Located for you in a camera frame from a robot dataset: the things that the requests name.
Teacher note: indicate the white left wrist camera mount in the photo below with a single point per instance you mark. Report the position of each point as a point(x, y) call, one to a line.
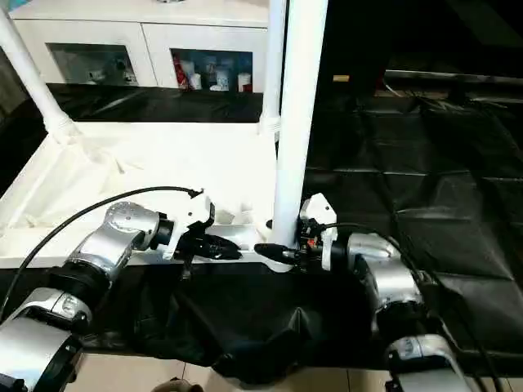
point(192, 212)

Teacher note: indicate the black furniture unit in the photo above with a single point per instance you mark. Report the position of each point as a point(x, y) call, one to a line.
point(449, 32)

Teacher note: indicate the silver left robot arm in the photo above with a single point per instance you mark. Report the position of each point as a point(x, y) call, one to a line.
point(110, 237)

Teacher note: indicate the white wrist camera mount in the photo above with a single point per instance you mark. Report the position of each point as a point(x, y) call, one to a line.
point(320, 212)
point(192, 212)

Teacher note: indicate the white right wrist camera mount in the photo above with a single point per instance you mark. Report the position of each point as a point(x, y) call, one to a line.
point(320, 212)

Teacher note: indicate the white plastic table top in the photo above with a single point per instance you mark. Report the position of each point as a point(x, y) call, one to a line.
point(143, 163)

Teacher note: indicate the white glass-door cabinet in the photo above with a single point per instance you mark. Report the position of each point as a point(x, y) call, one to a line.
point(143, 28)

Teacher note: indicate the black left robot foot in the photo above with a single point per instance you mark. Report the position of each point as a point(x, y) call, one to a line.
point(171, 386)

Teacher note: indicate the silver metal bowl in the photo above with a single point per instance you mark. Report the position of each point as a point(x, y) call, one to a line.
point(169, 1)

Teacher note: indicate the black work mat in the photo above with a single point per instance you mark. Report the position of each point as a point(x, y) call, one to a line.
point(286, 310)

